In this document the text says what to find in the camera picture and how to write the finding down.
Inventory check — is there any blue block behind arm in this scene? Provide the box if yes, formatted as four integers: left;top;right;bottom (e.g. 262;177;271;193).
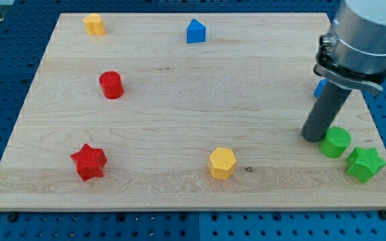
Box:
314;78;328;98

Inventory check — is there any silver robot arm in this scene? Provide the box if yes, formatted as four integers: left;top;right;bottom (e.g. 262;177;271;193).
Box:
314;0;386;96

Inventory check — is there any blue triangle block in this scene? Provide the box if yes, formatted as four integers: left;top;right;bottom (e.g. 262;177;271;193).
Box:
186;19;206;44

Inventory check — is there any yellow hexagon block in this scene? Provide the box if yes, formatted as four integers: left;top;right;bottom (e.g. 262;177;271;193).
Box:
208;147;237;180

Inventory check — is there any wooden board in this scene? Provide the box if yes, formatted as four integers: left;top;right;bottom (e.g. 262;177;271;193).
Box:
0;13;386;212

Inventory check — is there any red cylinder block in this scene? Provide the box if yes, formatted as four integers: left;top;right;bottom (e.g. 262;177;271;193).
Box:
99;71;124;99

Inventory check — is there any red star block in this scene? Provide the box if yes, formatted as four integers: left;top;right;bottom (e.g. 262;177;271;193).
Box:
70;143;107;181

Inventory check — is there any yellow heart block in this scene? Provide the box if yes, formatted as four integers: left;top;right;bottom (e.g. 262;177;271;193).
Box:
83;13;106;35

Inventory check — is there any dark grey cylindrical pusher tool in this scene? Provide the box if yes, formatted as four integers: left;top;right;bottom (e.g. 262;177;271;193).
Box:
301;80;351;143

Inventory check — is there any green cylinder block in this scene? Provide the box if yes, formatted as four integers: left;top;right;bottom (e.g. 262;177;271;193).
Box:
319;127;351;159

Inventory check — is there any green star block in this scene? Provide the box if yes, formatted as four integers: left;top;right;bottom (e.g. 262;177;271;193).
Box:
346;147;386;183

